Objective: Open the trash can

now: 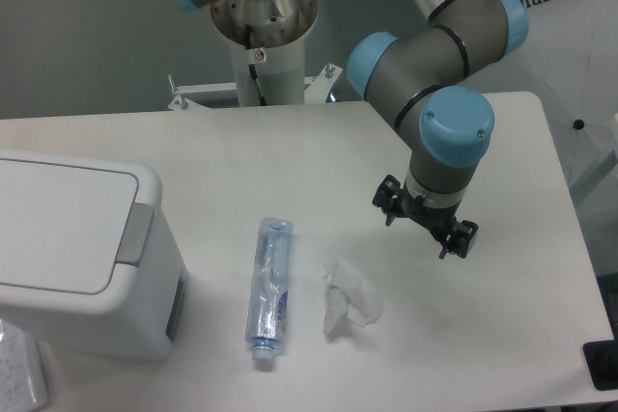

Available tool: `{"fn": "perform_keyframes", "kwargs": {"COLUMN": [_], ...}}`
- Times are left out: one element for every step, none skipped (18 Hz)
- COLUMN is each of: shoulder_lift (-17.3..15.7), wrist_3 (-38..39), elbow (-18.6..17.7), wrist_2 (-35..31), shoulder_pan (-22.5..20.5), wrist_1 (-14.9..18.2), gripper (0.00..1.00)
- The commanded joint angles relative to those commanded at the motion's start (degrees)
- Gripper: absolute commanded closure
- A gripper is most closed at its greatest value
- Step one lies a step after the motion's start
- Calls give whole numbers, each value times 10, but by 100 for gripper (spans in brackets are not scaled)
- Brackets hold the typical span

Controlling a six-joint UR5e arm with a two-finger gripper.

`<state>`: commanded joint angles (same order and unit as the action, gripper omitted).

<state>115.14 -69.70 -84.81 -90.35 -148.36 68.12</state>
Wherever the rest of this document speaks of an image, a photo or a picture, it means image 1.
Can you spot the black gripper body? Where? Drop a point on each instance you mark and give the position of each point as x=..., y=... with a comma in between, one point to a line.
x=434, y=219

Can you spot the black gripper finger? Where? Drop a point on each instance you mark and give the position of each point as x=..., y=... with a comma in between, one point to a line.
x=457, y=239
x=388, y=198

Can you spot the white push-lid trash can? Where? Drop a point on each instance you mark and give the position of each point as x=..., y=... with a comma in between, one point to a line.
x=88, y=260

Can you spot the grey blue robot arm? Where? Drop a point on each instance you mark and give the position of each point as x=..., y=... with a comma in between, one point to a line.
x=416, y=86

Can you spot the crushed clear plastic bottle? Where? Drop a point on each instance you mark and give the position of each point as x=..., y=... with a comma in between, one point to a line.
x=267, y=311

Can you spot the black device at table edge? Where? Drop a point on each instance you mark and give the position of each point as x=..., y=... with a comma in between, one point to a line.
x=601, y=360

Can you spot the white Superior umbrella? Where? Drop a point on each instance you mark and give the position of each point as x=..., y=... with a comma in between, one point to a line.
x=569, y=60

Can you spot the paper sheet in sleeve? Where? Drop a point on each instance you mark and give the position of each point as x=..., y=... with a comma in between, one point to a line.
x=23, y=382

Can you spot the white metal base bracket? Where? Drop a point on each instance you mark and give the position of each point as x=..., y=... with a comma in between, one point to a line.
x=316, y=89

